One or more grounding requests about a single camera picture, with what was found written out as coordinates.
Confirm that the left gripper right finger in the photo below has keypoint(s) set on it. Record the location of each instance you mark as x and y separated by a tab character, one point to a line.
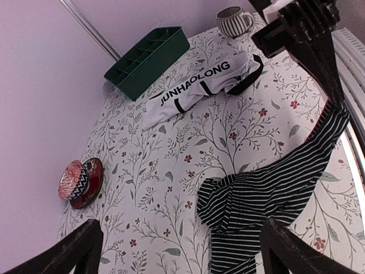
283	252

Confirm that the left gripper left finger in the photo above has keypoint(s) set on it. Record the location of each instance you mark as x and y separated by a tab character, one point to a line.
78	252

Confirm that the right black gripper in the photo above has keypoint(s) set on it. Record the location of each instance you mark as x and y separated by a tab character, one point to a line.
304	29

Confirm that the navy striped underwear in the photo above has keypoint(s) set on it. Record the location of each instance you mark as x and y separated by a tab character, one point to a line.
236	207

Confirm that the white black-trimmed underwear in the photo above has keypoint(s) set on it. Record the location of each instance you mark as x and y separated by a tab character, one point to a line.
231	75

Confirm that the red patterned bowl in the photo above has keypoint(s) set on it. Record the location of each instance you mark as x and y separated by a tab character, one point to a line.
74	181

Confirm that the floral tablecloth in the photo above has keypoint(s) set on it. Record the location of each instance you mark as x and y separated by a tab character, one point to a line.
147	203

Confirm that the dark red saucer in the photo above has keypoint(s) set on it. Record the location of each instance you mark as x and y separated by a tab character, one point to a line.
95	173

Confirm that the striped glass mug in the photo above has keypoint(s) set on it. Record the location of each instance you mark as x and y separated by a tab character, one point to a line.
234	21

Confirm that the green divided organizer tray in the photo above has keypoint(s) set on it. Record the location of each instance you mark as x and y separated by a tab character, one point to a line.
140	66

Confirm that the front aluminium rail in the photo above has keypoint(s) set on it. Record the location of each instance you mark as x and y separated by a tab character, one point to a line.
349	53

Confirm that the left aluminium frame post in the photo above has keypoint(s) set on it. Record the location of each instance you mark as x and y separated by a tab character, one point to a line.
90	29

